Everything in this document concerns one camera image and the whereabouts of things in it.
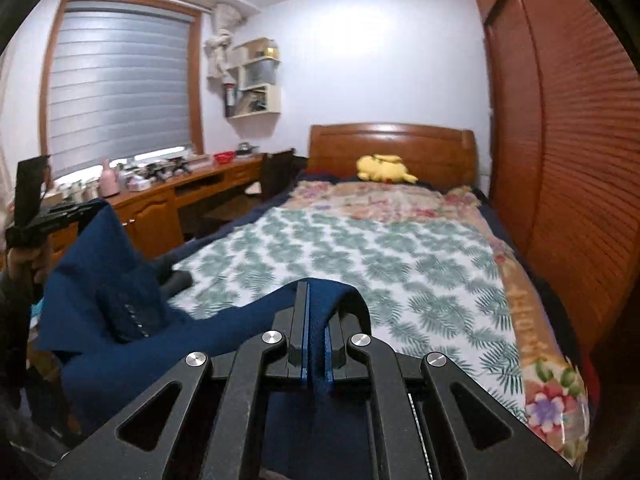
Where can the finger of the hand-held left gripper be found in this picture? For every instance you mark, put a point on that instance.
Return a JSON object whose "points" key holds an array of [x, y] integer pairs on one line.
{"points": [[57, 224], [70, 210]]}

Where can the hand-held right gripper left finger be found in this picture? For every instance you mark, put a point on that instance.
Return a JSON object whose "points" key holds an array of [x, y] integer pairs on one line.
{"points": [[302, 340]]}

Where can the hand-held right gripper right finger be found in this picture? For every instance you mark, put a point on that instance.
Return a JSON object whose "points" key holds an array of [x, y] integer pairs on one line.
{"points": [[331, 360]]}

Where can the navy blue suit jacket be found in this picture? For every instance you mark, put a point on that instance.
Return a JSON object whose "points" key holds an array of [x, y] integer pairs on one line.
{"points": [[115, 280]]}

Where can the person's left hand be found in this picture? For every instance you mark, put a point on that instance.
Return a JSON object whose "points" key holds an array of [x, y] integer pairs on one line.
{"points": [[22, 262]]}

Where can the cluster of cosmetic bottles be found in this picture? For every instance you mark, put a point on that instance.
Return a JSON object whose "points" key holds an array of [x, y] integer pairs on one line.
{"points": [[75, 192]]}

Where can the pink thermos jug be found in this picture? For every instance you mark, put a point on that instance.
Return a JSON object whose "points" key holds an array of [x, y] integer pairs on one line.
{"points": [[110, 180]]}

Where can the pink tissue box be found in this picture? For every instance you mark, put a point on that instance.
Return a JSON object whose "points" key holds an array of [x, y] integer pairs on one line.
{"points": [[137, 186]]}

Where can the wooden desk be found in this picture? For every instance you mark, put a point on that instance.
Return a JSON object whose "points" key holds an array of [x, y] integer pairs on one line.
{"points": [[150, 215]]}

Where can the black gadget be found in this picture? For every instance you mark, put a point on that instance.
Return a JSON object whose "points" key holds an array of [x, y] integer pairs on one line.
{"points": [[161, 171], [181, 166]]}

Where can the dark navy mattress sheet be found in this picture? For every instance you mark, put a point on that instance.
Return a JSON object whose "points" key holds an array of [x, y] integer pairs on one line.
{"points": [[235, 230]]}

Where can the grey window blind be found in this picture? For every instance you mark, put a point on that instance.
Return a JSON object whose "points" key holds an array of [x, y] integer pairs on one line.
{"points": [[120, 90]]}

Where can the floral blanket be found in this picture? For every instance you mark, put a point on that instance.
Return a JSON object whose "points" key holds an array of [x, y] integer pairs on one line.
{"points": [[380, 200]]}

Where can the red bowl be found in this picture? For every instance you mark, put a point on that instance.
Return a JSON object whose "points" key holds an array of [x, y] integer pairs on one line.
{"points": [[224, 158]]}

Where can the dark wooden chair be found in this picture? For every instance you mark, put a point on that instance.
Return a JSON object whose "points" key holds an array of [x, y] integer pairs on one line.
{"points": [[277, 175]]}

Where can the metal kettle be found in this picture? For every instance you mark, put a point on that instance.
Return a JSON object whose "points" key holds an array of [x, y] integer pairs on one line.
{"points": [[246, 149]]}

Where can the yellow plush toy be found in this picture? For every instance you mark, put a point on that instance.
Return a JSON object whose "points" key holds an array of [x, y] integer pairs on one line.
{"points": [[385, 169]]}

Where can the black binder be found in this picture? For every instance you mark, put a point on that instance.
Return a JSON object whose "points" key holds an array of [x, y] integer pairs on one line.
{"points": [[229, 100]]}

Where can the wooden bed headboard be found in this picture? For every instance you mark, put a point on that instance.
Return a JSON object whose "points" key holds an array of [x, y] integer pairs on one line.
{"points": [[390, 140]]}

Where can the tied beige curtain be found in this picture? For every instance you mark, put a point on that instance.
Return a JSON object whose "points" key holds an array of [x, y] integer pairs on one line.
{"points": [[220, 45]]}

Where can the grey storage box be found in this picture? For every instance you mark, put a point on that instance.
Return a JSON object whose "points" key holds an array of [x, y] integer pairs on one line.
{"points": [[259, 74]]}

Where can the wooden louvred wardrobe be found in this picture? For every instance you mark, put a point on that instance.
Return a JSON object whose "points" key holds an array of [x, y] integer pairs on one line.
{"points": [[575, 135]]}

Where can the white wall shelf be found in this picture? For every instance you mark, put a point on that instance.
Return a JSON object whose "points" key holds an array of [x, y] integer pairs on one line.
{"points": [[274, 100]]}

